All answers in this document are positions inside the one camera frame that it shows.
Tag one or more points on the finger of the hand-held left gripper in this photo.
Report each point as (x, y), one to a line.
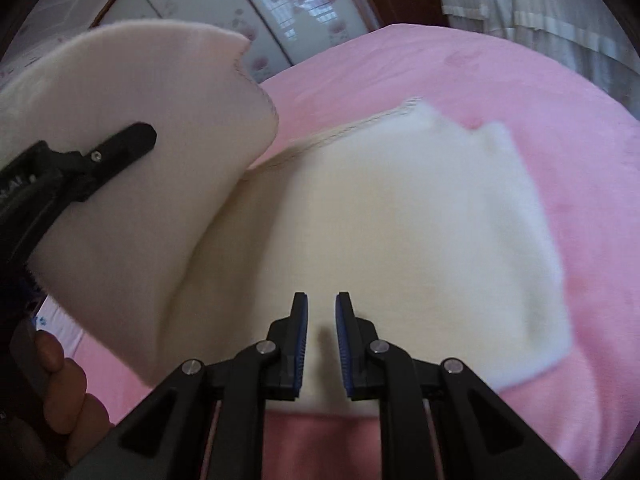
(125, 142)

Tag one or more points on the lace-covered furniture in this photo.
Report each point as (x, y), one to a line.
(540, 5)

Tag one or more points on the floral sliding door wardrobe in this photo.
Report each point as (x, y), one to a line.
(300, 10)

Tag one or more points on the person's left hand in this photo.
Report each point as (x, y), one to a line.
(70, 385)

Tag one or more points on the white printed cloth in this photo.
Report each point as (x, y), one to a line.
(60, 322)

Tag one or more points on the pink bed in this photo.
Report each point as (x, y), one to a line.
(500, 85)

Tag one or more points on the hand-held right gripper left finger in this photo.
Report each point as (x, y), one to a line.
(300, 345)

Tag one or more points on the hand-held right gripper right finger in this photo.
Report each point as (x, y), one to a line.
(342, 345)

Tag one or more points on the white fluffy sweater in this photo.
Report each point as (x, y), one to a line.
(375, 220)

